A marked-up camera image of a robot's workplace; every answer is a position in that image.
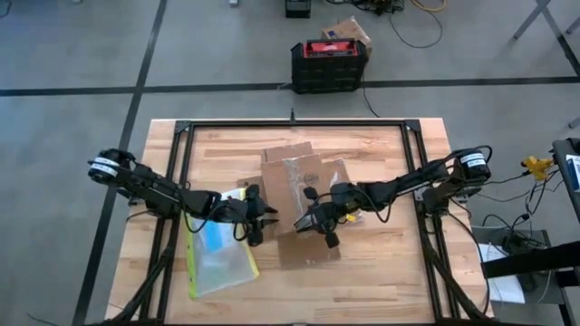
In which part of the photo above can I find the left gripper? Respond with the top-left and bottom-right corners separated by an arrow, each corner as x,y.
217,184 -> 280,248

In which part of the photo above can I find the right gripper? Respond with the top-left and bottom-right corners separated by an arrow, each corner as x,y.
295,182 -> 362,249

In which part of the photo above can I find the taped brown cardboard box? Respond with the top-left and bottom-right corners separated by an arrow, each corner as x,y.
237,141 -> 364,271

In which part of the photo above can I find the blue packet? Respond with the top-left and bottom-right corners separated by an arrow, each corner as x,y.
204,220 -> 227,253

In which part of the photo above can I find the black and red crate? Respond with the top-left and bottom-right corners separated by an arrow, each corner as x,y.
290,37 -> 369,95

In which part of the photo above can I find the brown cardboard floor box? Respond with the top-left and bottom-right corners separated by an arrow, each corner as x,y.
321,15 -> 374,58

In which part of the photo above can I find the white paper sheet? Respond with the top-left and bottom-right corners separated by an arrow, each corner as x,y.
477,241 -> 527,304

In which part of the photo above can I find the black floor device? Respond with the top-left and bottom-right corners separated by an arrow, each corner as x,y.
284,0 -> 313,20

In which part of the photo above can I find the black side bar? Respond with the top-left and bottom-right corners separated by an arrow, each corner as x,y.
481,241 -> 580,278

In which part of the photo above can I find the grey side cart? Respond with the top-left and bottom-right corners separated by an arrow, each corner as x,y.
551,137 -> 580,227

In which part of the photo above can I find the blue and white box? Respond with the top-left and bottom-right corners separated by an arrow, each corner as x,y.
565,154 -> 580,192

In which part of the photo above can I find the black aluminium table frame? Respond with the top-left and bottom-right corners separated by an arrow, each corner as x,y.
102,118 -> 496,326

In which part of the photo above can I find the black crate cable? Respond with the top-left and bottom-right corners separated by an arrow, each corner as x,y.
360,74 -> 381,120

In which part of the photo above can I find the black floor cable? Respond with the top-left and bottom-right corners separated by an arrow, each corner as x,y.
386,7 -> 444,50

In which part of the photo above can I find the yellow cable connector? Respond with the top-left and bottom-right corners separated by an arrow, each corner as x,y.
520,155 -> 555,181

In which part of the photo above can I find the yellow floor cable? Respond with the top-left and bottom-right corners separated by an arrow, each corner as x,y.
409,0 -> 448,14

